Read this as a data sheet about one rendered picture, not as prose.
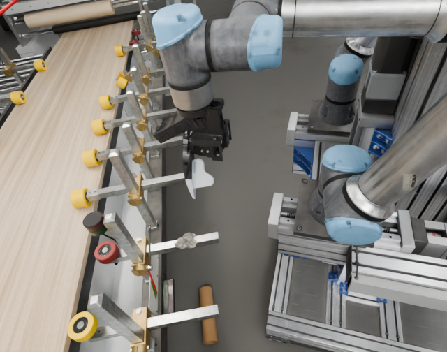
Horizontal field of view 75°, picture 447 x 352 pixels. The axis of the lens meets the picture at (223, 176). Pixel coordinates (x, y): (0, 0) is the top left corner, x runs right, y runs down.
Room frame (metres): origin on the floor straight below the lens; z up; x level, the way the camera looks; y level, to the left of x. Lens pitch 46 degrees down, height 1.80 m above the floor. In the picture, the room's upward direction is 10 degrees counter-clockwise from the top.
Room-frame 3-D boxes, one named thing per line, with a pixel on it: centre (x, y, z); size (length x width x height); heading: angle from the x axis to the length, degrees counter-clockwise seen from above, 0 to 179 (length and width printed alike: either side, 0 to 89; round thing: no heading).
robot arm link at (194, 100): (0.47, 0.03, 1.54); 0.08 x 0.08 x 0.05
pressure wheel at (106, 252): (0.59, 0.47, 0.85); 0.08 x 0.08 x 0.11
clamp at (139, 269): (0.58, 0.36, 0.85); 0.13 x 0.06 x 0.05; 1
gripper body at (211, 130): (0.47, 0.02, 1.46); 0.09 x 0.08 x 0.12; 67
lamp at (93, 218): (0.55, 0.41, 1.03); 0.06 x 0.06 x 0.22; 1
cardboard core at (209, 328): (0.60, 0.23, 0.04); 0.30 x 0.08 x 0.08; 1
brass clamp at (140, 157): (1.08, 0.37, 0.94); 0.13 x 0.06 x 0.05; 1
